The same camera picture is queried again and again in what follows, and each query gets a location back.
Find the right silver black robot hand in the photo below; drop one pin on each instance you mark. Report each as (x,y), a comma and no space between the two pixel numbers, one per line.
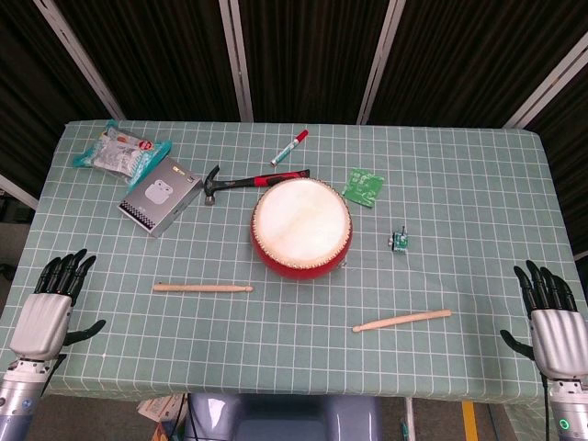
(558,340)

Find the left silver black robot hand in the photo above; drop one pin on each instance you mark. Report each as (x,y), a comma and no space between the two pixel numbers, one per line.
(41,321)

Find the wooden drumstick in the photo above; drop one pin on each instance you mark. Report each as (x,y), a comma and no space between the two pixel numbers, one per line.
(399,320)
(202,288)

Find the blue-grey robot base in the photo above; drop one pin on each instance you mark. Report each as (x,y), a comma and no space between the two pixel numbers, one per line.
(285,418)

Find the white printed cardboard box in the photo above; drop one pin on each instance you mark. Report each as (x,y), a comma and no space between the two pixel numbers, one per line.
(161,406)

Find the white table leg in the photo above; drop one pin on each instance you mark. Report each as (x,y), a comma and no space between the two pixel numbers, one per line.
(410,418)

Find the grey earbuds box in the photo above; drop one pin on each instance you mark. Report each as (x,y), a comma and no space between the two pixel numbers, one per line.
(161,197)

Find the teal snack packet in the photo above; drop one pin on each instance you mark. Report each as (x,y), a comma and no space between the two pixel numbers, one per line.
(115,151)

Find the small green electronic module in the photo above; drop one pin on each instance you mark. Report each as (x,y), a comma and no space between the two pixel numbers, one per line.
(399,242)

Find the green checked tablecloth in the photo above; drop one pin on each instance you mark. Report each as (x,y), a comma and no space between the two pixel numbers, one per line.
(229,331)

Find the black red claw hammer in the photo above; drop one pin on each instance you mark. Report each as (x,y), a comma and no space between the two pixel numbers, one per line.
(239,183)

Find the green circuit board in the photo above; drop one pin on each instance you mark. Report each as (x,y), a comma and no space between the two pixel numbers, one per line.
(363,186)

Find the red drum white skin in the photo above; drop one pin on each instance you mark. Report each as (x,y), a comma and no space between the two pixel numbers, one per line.
(301,220)

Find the white marker red cap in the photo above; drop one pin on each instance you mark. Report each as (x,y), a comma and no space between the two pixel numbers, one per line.
(289,148)

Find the white partition post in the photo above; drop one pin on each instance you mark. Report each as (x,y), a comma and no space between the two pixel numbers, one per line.
(80,59)
(16,190)
(236,59)
(381,59)
(551,85)

